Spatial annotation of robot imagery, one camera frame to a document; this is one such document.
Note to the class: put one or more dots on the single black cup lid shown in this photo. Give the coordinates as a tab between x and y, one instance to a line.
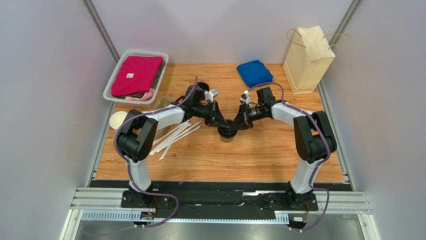
225	133

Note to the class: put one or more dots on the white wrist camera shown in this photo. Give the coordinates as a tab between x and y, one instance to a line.
245	98
210	95

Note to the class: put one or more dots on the magenta folded cloth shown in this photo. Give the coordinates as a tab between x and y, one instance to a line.
138	75

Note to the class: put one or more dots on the cardboard cup carrier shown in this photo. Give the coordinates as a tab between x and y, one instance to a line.
162	103

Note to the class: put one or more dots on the blue folded cloth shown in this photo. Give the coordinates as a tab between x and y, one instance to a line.
254	73

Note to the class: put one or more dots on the stack of paper cups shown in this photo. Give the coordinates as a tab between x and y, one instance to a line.
117	119

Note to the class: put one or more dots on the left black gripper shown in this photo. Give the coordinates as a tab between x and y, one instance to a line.
215	114

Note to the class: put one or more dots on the beige paper bag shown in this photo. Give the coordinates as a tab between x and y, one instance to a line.
309	57

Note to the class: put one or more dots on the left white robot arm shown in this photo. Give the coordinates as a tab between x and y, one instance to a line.
134	139

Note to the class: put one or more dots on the aluminium frame rail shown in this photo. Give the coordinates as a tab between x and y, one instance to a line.
105	204

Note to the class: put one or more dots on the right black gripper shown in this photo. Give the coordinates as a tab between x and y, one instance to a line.
244	113

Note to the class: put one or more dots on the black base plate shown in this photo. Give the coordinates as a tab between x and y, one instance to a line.
219	200

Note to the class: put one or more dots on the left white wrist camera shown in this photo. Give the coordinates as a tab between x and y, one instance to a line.
210	95

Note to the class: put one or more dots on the stack of black lids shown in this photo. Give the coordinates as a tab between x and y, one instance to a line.
204	86

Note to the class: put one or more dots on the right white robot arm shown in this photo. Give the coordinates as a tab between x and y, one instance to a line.
314	138

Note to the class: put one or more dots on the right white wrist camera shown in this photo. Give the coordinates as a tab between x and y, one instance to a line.
245	98

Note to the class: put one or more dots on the white wrapped straw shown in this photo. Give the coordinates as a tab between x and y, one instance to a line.
176	136
170	137
179	137
183	124
165	152

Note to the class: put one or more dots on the single brown paper cup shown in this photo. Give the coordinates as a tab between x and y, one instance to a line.
226	140

